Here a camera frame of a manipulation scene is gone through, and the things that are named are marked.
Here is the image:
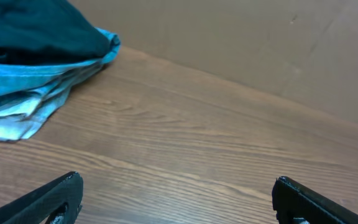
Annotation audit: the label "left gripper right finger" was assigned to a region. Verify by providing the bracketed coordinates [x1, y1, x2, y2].
[272, 176, 358, 224]

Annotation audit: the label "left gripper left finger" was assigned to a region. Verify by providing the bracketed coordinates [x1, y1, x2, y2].
[0, 171, 83, 224]

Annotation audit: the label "dark navy t-shirt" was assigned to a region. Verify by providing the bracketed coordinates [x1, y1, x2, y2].
[0, 0, 111, 65]

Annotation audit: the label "folded white cloth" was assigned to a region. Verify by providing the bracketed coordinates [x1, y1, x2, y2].
[0, 65, 102, 141]

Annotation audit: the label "folded light blue jeans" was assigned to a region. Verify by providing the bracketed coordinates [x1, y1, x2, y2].
[0, 29, 121, 117]

